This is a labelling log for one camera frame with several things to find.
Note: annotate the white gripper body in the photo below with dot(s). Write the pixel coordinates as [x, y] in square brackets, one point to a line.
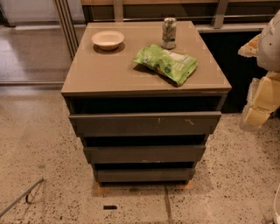
[269, 46]

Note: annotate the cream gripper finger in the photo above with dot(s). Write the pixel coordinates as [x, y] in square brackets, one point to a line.
[255, 117]
[250, 49]

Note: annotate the grey drawer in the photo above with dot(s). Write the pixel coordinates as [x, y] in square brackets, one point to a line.
[144, 175]
[145, 124]
[144, 154]

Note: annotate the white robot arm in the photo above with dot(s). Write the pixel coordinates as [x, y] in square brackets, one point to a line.
[268, 58]

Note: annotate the grey top drawer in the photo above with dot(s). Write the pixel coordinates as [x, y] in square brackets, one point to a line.
[145, 124]

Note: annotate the grey three-drawer cabinet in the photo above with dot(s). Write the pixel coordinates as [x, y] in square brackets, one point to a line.
[109, 82]

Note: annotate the grey bottom drawer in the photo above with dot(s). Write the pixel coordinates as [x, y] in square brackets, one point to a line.
[144, 175]

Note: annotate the green chip bag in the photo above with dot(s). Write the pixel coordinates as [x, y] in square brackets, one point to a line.
[173, 65]

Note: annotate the white paper bowl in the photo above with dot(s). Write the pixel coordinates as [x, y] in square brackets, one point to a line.
[108, 40]

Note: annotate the small black floor object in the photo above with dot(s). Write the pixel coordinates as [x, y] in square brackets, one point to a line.
[110, 207]

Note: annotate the grey metal rod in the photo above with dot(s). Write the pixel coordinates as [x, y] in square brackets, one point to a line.
[23, 195]

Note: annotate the metal door frame post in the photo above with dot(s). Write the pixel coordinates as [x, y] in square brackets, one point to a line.
[66, 24]

